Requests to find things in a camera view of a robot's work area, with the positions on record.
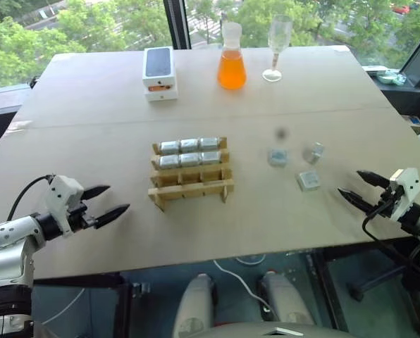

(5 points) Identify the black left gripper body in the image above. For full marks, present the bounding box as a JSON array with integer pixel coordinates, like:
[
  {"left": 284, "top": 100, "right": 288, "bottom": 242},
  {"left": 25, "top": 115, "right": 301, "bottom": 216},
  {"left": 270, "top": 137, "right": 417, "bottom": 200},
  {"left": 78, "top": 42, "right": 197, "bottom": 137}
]
[{"left": 66, "top": 198, "right": 100, "bottom": 232}]

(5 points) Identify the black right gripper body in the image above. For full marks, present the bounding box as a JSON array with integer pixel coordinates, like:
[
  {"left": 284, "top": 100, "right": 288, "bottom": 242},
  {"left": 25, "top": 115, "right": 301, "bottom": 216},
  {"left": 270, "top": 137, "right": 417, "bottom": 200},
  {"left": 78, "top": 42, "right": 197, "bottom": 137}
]
[{"left": 369, "top": 183, "right": 407, "bottom": 220}]

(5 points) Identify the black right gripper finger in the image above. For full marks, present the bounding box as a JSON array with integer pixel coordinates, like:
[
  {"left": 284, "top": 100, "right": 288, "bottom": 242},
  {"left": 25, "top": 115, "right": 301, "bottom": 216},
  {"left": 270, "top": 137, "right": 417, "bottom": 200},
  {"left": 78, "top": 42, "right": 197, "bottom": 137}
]
[
  {"left": 337, "top": 187, "right": 377, "bottom": 214},
  {"left": 356, "top": 170, "right": 391, "bottom": 190}
]

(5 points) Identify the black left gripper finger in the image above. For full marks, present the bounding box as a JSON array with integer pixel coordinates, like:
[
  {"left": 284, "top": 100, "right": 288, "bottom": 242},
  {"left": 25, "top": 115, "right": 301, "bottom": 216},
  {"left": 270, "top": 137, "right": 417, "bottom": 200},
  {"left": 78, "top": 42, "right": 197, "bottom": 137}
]
[
  {"left": 82, "top": 184, "right": 111, "bottom": 202},
  {"left": 94, "top": 203, "right": 131, "bottom": 228}
]

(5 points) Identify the wooden rack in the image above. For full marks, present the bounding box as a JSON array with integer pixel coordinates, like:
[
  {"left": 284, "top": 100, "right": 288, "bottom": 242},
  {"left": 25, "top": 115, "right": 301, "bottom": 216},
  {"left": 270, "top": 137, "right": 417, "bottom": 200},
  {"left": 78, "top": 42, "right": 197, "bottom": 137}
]
[{"left": 147, "top": 136, "right": 236, "bottom": 213}]

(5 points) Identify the white phone box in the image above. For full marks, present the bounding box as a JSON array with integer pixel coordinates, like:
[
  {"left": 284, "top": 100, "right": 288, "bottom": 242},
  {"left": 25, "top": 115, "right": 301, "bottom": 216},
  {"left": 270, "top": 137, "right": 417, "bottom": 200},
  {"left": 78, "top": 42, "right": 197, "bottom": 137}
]
[{"left": 142, "top": 46, "right": 180, "bottom": 104}]

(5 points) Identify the glass dish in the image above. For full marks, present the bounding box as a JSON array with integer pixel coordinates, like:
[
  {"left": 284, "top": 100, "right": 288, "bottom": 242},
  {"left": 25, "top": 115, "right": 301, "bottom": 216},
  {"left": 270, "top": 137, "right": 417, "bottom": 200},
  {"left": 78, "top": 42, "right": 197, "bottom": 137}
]
[{"left": 376, "top": 69, "right": 407, "bottom": 86}]

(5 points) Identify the grey right robot leg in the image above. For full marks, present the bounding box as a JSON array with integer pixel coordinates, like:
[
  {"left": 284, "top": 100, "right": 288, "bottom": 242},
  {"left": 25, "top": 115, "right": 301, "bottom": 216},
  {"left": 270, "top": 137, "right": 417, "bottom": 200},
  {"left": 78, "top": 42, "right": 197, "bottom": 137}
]
[{"left": 258, "top": 270, "right": 317, "bottom": 325}]

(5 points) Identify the grey robot leg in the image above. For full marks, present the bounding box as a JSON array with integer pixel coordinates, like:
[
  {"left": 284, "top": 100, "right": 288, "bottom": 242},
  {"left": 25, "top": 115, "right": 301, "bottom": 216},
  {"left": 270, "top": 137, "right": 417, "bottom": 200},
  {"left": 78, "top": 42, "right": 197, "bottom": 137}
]
[
  {"left": 172, "top": 272, "right": 218, "bottom": 338},
  {"left": 258, "top": 270, "right": 317, "bottom": 325}
]

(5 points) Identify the grey left robot leg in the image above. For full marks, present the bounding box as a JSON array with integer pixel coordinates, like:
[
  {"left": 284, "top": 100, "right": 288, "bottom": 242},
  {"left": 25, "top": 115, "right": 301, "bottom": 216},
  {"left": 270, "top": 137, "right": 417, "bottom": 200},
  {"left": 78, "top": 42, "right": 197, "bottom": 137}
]
[{"left": 172, "top": 272, "right": 218, "bottom": 338}]

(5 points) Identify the grey robot torso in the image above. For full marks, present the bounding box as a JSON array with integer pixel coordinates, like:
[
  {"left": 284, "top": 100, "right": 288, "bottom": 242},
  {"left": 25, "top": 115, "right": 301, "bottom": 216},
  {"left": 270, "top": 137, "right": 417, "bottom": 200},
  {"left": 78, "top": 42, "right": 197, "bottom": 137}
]
[{"left": 209, "top": 319, "right": 342, "bottom": 338}]

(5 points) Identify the clear champagne glass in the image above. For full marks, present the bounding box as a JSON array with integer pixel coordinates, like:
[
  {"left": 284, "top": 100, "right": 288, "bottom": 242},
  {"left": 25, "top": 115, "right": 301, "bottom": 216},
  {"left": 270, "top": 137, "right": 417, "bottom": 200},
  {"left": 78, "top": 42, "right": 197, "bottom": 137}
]
[{"left": 261, "top": 14, "right": 293, "bottom": 83}]

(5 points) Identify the glass flask with orange liquid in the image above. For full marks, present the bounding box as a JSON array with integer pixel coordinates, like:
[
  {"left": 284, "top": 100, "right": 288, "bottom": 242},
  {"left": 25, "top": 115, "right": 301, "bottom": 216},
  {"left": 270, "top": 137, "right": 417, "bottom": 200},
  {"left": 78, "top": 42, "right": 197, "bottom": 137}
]
[{"left": 216, "top": 21, "right": 249, "bottom": 91}]

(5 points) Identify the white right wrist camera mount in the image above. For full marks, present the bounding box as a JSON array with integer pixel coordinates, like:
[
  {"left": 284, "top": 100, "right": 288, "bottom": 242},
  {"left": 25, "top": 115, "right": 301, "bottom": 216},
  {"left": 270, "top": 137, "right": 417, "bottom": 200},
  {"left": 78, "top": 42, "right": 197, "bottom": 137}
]
[{"left": 388, "top": 168, "right": 420, "bottom": 225}]

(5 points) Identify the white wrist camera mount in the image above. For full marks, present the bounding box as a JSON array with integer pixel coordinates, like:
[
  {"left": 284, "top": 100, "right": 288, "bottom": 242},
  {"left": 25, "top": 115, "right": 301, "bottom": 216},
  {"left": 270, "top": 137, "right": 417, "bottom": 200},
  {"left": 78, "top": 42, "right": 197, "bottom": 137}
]
[
  {"left": 43, "top": 174, "right": 85, "bottom": 236},
  {"left": 388, "top": 168, "right": 420, "bottom": 225}
]

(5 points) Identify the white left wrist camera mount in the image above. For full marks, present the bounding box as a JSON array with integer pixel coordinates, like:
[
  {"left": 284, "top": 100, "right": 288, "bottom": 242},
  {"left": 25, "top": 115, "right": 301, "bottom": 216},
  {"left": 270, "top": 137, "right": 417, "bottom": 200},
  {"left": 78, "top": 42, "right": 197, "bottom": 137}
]
[{"left": 43, "top": 174, "right": 85, "bottom": 236}]

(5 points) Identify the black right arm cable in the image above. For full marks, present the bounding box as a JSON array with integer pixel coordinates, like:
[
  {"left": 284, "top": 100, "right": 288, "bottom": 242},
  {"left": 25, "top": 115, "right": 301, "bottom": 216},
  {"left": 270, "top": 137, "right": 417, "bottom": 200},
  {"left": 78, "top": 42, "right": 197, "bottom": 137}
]
[{"left": 362, "top": 206, "right": 420, "bottom": 282}]

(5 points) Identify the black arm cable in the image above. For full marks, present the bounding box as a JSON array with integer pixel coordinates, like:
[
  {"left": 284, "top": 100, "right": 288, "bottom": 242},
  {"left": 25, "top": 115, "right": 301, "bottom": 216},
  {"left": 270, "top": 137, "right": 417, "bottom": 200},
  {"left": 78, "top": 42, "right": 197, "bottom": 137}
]
[
  {"left": 6, "top": 174, "right": 55, "bottom": 223},
  {"left": 362, "top": 206, "right": 420, "bottom": 282}
]

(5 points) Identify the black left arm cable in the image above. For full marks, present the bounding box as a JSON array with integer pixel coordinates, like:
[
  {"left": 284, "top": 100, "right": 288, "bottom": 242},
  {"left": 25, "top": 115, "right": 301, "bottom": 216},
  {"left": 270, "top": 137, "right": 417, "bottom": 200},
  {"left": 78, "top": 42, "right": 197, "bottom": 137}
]
[{"left": 6, "top": 174, "right": 55, "bottom": 223}]

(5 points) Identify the black slanted window frame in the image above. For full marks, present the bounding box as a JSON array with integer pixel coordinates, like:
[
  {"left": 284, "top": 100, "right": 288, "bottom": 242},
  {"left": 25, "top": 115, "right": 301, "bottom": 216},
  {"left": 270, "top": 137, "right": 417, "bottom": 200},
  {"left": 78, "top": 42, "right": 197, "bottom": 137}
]
[{"left": 399, "top": 23, "right": 420, "bottom": 89}]

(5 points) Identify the white floor cable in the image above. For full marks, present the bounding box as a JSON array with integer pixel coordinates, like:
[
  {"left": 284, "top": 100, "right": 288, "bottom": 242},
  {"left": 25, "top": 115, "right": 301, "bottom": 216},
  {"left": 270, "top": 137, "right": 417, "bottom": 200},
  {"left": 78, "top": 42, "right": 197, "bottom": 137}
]
[{"left": 212, "top": 258, "right": 271, "bottom": 312}]

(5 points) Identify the black window frame post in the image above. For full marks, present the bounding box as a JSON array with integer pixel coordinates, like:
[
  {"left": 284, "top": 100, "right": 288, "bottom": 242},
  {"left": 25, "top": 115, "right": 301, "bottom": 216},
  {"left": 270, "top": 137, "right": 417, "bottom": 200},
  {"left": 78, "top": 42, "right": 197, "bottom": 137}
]
[{"left": 162, "top": 0, "right": 192, "bottom": 51}]

